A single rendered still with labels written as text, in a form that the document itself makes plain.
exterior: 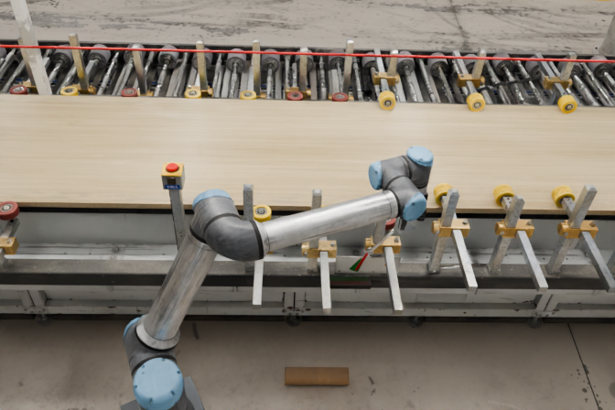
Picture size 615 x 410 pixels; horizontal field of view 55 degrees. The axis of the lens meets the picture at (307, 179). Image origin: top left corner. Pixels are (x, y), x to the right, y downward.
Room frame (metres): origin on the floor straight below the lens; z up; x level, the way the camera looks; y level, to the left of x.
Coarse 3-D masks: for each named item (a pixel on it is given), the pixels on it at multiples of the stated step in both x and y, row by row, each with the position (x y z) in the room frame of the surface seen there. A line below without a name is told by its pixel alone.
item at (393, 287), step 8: (384, 232) 1.65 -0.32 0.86; (384, 248) 1.56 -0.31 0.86; (384, 256) 1.54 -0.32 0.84; (392, 256) 1.52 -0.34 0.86; (392, 264) 1.48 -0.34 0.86; (392, 272) 1.44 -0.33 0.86; (392, 280) 1.40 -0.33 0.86; (392, 288) 1.37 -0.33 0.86; (392, 296) 1.33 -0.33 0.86; (400, 296) 1.33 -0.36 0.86; (392, 304) 1.31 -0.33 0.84; (400, 304) 1.30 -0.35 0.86; (400, 312) 1.27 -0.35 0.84
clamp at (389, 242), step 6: (366, 240) 1.59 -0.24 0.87; (372, 240) 1.59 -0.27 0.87; (390, 240) 1.60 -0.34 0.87; (366, 246) 1.57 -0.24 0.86; (372, 246) 1.57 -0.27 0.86; (378, 246) 1.57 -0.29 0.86; (384, 246) 1.57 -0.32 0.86; (390, 246) 1.57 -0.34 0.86; (396, 246) 1.57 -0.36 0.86; (378, 252) 1.57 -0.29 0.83; (396, 252) 1.57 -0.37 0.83
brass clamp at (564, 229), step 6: (564, 222) 1.65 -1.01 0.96; (582, 222) 1.65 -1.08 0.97; (588, 222) 1.65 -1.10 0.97; (558, 228) 1.64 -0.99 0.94; (564, 228) 1.62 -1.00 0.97; (570, 228) 1.61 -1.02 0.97; (576, 228) 1.62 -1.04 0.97; (582, 228) 1.62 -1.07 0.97; (588, 228) 1.62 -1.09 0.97; (594, 228) 1.62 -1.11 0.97; (564, 234) 1.61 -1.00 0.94; (570, 234) 1.61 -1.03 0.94; (576, 234) 1.61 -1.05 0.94; (594, 234) 1.61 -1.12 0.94
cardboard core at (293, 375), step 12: (288, 372) 1.47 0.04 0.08; (300, 372) 1.47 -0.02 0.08; (312, 372) 1.48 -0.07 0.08; (324, 372) 1.48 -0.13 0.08; (336, 372) 1.48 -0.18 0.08; (348, 372) 1.49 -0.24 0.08; (288, 384) 1.44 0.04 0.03; (300, 384) 1.44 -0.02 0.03; (312, 384) 1.45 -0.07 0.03; (324, 384) 1.45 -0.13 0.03; (336, 384) 1.45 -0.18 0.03; (348, 384) 1.46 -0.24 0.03
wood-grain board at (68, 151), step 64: (0, 128) 2.15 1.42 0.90; (64, 128) 2.17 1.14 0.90; (128, 128) 2.20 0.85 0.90; (192, 128) 2.22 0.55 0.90; (256, 128) 2.25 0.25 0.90; (320, 128) 2.28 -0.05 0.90; (384, 128) 2.31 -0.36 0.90; (448, 128) 2.33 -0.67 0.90; (512, 128) 2.36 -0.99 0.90; (576, 128) 2.39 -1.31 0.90; (0, 192) 1.72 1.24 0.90; (64, 192) 1.74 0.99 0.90; (128, 192) 1.76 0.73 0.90; (192, 192) 1.78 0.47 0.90; (256, 192) 1.80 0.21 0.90; (576, 192) 1.91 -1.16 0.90
